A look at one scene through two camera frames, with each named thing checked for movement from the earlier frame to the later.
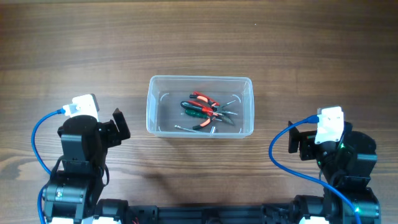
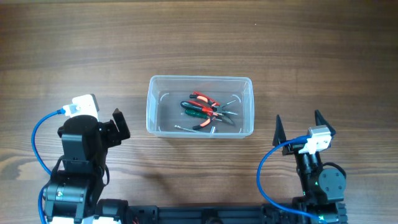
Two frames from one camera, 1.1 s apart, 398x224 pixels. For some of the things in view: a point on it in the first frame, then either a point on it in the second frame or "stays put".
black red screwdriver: [196, 106] stays put
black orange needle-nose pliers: [217, 111] stays put
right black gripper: [307, 139] → [280, 134]
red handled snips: [214, 104] → [212, 112]
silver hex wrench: [212, 129] stays put
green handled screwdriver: [200, 114] stays put
